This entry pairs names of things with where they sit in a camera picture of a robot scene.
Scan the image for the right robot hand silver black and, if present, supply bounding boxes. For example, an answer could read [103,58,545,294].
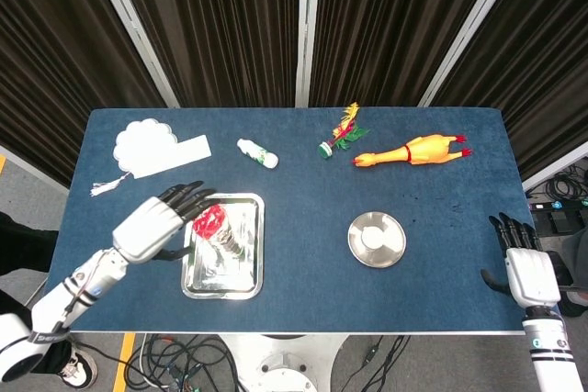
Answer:
[481,212,562,309]

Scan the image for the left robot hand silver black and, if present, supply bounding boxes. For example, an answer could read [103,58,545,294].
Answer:
[111,180,218,265]

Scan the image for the red-lidded green can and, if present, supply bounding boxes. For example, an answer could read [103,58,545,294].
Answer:
[191,206,243,256]

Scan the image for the person in gray clothing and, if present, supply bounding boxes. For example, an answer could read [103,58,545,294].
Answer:
[548,225,588,319]

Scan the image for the white tassel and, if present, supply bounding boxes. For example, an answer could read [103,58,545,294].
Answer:
[89,171,132,198]

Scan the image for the black power strip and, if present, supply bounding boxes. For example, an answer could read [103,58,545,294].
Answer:
[526,198,588,215]

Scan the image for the white paper strip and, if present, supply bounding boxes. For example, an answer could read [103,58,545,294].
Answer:
[130,134,213,181]

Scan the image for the white scalloped plate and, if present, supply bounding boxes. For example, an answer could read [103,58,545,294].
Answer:
[113,118,179,173]

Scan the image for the rectangular steel tray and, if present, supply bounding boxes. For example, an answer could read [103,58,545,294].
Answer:
[181,193,266,300]

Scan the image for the black clothing of person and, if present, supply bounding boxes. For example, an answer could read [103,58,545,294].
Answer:
[0,210,60,274]

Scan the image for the white bottle green label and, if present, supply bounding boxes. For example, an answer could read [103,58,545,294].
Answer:
[236,138,279,170]

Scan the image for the white black sneaker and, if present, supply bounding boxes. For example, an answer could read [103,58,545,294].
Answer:
[59,341,99,388]

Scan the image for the blue table cloth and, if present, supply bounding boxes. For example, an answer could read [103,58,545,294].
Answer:
[43,107,560,333]

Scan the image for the yellow rubber chicken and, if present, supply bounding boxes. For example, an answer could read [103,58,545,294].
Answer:
[352,133,473,169]

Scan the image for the round steel plate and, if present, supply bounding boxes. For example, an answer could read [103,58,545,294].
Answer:
[347,211,408,268]

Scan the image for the dark brown pleated curtain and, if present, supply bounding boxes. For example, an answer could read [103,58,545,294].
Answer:
[0,0,167,187]
[108,0,304,108]
[431,0,588,182]
[310,0,507,108]

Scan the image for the colourful feather shuttlecock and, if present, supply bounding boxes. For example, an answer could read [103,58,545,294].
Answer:
[318,102,371,161]

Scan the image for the coiled black cables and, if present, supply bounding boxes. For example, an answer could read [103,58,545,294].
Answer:
[544,170,588,201]

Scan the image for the white floor cable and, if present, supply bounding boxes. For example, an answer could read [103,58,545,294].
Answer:
[136,334,160,388]

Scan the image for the black floor cable tangle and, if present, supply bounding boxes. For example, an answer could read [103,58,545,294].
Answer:
[126,334,243,392]

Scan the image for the black cable with inline box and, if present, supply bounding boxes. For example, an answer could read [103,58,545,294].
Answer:
[349,334,411,392]

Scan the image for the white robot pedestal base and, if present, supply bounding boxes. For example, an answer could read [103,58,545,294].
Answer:
[219,332,350,392]

